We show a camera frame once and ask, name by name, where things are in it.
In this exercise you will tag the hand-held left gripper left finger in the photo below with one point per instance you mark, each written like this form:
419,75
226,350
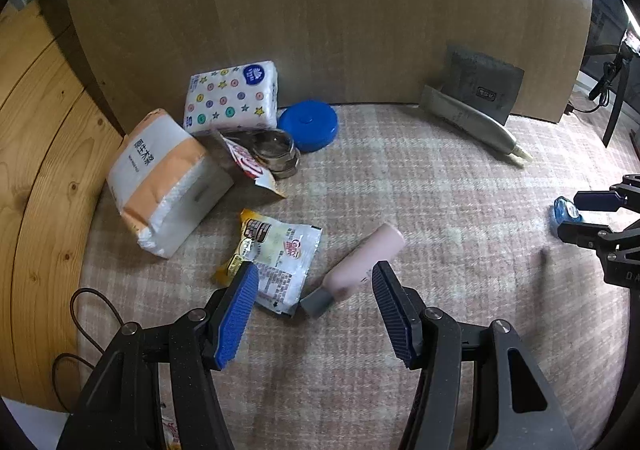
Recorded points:
235,320

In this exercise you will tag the grey pouch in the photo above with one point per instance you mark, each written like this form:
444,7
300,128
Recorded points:
482,80

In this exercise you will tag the black tripod stand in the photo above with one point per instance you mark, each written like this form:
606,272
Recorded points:
617,80

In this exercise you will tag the red white torn wrapper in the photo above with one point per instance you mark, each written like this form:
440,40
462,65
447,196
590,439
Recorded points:
245,162

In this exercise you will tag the plaid blanket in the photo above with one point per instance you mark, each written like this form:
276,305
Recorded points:
450,230

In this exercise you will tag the small blue plastic case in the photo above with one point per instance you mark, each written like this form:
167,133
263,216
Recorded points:
565,215

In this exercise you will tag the light wood panel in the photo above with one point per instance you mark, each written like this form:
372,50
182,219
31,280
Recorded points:
325,5

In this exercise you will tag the orange white tissue pack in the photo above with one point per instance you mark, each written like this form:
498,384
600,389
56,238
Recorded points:
160,175

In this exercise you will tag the red white snack packet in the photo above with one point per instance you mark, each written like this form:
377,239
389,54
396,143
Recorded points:
171,430

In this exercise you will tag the pink bottle grey cap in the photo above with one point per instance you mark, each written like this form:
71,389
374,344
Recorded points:
362,260

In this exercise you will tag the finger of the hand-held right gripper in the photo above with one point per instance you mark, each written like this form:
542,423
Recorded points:
597,200
587,234

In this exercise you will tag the dotted white tissue pack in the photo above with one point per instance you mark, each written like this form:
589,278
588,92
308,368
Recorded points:
230,97

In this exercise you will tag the round metal tins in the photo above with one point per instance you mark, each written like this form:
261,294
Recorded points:
275,150

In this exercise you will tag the grey cream tube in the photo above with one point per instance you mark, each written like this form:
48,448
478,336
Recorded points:
475,122

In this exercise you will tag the yellow white snack packet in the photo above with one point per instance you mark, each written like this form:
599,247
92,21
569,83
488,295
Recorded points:
280,250

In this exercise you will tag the blue round lid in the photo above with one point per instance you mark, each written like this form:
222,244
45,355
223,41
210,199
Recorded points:
307,125

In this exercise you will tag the pine wood board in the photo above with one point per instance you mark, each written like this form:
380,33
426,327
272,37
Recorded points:
45,155

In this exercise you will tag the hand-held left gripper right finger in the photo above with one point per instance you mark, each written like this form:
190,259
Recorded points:
395,315

